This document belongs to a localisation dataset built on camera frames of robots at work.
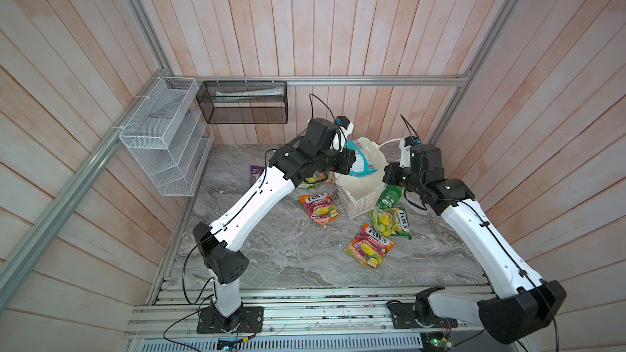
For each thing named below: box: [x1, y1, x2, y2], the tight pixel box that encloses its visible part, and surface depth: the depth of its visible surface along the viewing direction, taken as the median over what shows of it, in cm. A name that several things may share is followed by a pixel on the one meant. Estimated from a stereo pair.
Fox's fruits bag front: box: [343, 223, 396, 269], surface depth 87 cm
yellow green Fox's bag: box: [368, 207, 413, 241], surface depth 93 cm
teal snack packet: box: [343, 140, 379, 177], surface depth 73 cm
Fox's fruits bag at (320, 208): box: [298, 192, 341, 226], surface depth 97 cm
